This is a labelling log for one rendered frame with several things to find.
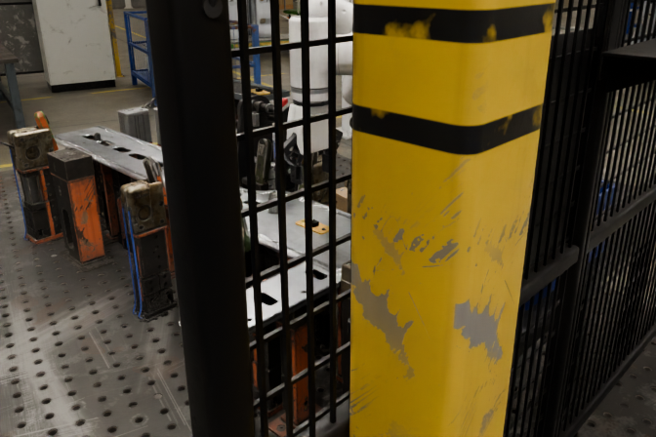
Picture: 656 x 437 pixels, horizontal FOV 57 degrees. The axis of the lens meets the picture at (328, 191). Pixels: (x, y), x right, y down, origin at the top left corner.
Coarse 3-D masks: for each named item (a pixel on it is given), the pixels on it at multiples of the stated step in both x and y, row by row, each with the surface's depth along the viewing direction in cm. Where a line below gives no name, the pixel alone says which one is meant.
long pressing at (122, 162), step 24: (72, 144) 191; (96, 144) 190; (120, 144) 190; (144, 144) 190; (120, 168) 169; (240, 192) 150; (264, 192) 149; (288, 192) 149; (264, 216) 136; (288, 216) 136; (312, 216) 136; (336, 216) 136; (264, 240) 125; (288, 240) 124; (312, 240) 124; (336, 264) 114
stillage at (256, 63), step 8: (248, 24) 618; (256, 24) 605; (256, 32) 607; (256, 40) 609; (256, 56) 615; (256, 64) 617; (152, 72) 678; (240, 72) 662; (256, 72) 620; (152, 80) 682; (240, 80) 649; (256, 80) 623; (152, 88) 688
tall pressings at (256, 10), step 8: (248, 0) 1056; (256, 0) 1018; (264, 0) 1068; (232, 8) 1002; (248, 8) 1059; (256, 8) 1021; (264, 8) 1026; (232, 16) 1005; (248, 16) 1020; (256, 16) 1025; (264, 16) 1029; (264, 24) 1079; (232, 32) 1012; (248, 32) 1027; (264, 32) 1036
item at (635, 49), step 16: (608, 32) 74; (608, 48) 74; (624, 48) 76; (640, 48) 76; (608, 64) 75; (624, 64) 74; (640, 64) 73; (608, 80) 76; (624, 80) 75; (640, 80) 73
